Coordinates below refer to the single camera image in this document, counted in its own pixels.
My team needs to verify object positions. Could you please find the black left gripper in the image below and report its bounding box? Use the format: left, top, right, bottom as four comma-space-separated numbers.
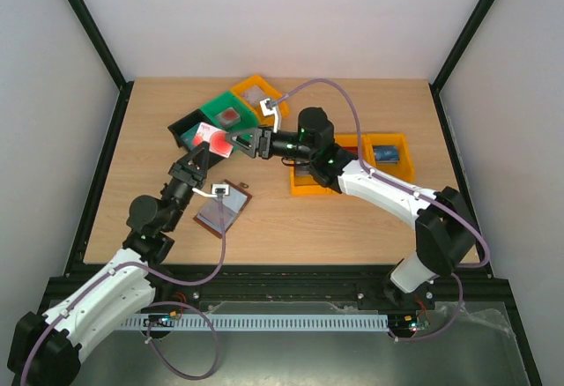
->
162, 143, 211, 233

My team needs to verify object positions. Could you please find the red white credit card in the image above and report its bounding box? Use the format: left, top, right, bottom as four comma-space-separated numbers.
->
189, 122, 234, 158

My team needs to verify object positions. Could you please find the brown leather card holder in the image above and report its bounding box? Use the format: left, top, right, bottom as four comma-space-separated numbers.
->
193, 180, 252, 238

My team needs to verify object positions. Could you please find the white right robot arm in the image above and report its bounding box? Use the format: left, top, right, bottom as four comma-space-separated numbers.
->
226, 108, 477, 308

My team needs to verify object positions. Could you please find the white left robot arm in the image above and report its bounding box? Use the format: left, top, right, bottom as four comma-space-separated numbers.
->
7, 143, 210, 385

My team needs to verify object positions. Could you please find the red white card stack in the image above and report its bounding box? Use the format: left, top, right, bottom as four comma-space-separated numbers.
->
215, 107, 241, 130

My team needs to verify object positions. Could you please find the blue card stack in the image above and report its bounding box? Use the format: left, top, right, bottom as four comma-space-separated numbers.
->
373, 145, 400, 166

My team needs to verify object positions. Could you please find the green bin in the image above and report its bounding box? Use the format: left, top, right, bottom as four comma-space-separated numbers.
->
200, 92, 259, 132

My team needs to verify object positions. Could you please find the black bin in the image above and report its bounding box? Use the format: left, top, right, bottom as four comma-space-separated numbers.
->
167, 109, 223, 152

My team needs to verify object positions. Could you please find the yellow bin left group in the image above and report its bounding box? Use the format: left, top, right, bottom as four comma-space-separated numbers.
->
230, 75, 282, 122

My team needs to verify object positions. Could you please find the yellow bin near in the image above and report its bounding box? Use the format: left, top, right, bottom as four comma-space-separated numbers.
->
290, 166, 336, 196

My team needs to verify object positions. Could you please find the yellow bin middle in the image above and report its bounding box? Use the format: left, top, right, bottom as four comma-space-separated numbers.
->
335, 134, 372, 163

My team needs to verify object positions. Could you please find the yellow bin far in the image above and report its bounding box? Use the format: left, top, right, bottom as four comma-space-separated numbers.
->
363, 133, 415, 183

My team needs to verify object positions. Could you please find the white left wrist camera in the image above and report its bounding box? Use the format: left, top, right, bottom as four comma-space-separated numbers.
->
192, 182, 231, 198

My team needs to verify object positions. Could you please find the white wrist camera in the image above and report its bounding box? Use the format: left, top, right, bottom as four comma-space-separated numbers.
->
192, 182, 231, 198
259, 98, 282, 133

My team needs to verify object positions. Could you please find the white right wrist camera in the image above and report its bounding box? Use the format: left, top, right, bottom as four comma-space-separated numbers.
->
259, 98, 282, 133

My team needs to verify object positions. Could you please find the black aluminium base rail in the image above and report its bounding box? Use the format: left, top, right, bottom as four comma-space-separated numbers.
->
149, 264, 446, 306

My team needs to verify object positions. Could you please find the black frame post left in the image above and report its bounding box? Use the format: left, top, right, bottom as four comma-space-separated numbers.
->
46, 0, 129, 90

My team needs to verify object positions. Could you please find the black frame post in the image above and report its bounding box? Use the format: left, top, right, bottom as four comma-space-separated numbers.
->
46, 0, 129, 90
431, 0, 519, 90

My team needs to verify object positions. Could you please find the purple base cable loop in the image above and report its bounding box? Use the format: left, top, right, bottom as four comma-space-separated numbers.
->
143, 298, 221, 378

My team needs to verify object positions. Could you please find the white slotted cable duct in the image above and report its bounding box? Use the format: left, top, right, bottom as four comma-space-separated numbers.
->
117, 314, 389, 332

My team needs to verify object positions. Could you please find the black frame post right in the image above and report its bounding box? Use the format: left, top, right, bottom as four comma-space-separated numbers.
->
431, 0, 519, 90

